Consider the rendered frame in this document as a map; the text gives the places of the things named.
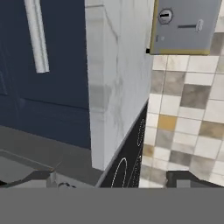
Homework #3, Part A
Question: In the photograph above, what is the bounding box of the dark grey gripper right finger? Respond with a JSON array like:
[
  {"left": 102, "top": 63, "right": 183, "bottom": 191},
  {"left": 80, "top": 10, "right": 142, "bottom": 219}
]
[{"left": 165, "top": 170, "right": 224, "bottom": 189}]

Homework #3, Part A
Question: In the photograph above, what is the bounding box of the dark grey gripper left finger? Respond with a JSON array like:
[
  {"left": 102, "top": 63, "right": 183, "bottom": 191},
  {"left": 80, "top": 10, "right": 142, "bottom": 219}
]
[{"left": 0, "top": 170, "right": 60, "bottom": 189}]

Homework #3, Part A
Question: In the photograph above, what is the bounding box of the black hob with white rings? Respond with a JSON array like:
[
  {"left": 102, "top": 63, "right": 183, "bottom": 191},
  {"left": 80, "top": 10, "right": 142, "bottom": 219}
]
[{"left": 98, "top": 102, "right": 149, "bottom": 189}]

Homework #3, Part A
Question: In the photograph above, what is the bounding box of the plain navy cabinet front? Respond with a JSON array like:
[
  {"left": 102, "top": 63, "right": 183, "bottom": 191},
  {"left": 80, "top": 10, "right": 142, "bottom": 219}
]
[{"left": 0, "top": 94, "right": 92, "bottom": 151}]

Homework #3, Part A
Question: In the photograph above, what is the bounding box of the navy drawer front with handle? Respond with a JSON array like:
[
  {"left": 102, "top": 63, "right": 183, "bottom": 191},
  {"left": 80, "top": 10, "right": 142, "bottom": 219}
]
[{"left": 0, "top": 0, "right": 90, "bottom": 110}]

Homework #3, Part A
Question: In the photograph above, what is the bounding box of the silver bar handle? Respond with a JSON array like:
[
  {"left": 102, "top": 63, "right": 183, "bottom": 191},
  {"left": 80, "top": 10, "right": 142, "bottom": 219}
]
[{"left": 24, "top": 0, "right": 51, "bottom": 74}]

